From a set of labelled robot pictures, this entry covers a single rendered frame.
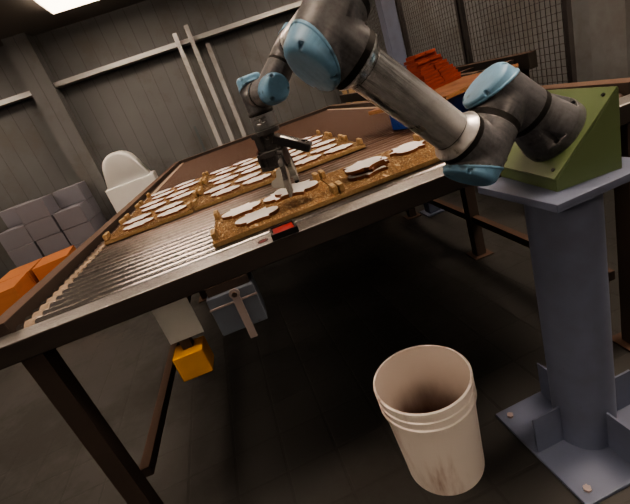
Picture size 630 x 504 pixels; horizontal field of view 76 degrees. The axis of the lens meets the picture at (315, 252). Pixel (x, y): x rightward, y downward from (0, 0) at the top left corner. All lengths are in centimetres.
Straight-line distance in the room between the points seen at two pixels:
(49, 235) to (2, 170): 150
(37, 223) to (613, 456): 609
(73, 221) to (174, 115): 216
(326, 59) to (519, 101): 45
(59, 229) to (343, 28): 576
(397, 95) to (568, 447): 121
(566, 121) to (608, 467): 100
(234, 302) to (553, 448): 109
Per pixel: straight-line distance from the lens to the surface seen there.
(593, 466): 157
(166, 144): 690
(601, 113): 109
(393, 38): 327
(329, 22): 76
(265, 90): 112
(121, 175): 617
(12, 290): 500
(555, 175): 105
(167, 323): 121
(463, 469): 144
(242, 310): 115
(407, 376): 149
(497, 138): 95
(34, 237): 641
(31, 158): 731
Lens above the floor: 125
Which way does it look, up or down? 21 degrees down
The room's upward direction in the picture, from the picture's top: 20 degrees counter-clockwise
